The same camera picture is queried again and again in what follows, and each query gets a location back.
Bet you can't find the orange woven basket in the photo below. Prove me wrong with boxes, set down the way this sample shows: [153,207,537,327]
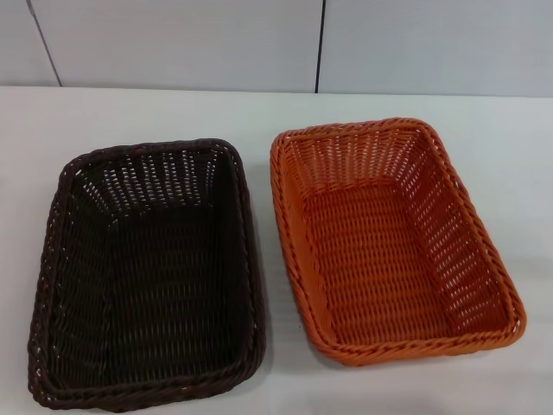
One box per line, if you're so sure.
[270,116,528,356]

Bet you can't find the dark brown woven basket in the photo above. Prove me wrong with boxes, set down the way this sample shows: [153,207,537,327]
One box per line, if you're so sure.
[26,137,265,415]

